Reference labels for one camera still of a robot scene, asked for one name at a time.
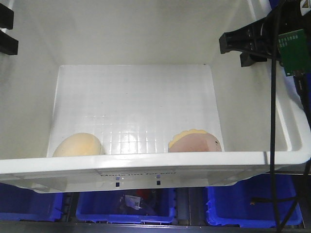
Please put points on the blue bin right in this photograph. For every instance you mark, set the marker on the blue bin right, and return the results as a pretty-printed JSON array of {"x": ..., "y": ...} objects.
[{"x": 246, "y": 203}]

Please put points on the blue bin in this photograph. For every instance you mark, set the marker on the blue bin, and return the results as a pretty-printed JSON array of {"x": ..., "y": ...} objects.
[
  {"x": 134, "y": 206},
  {"x": 246, "y": 203},
  {"x": 24, "y": 204}
]

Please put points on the green circuit board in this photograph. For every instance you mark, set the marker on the green circuit board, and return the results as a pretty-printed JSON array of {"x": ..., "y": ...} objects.
[{"x": 294, "y": 52}]

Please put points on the blue bin left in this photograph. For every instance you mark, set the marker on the blue bin left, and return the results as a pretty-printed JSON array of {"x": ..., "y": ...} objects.
[{"x": 24, "y": 204}]

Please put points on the blue bin middle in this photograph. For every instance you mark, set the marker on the blue bin middle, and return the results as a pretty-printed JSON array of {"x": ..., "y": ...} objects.
[{"x": 134, "y": 206}]

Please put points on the yellow plush ball toy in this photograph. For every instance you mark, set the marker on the yellow plush ball toy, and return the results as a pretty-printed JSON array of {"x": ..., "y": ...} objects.
[{"x": 79, "y": 144}]

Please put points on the white plastic tote box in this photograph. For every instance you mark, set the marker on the white plastic tote box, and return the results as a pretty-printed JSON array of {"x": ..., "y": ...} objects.
[{"x": 134, "y": 73}]

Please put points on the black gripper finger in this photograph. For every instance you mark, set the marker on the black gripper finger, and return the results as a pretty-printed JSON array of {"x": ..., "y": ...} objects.
[
  {"x": 8, "y": 45},
  {"x": 255, "y": 38},
  {"x": 249, "y": 58},
  {"x": 6, "y": 17}
]

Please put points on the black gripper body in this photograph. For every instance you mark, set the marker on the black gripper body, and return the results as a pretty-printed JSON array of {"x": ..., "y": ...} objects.
[{"x": 287, "y": 18}]

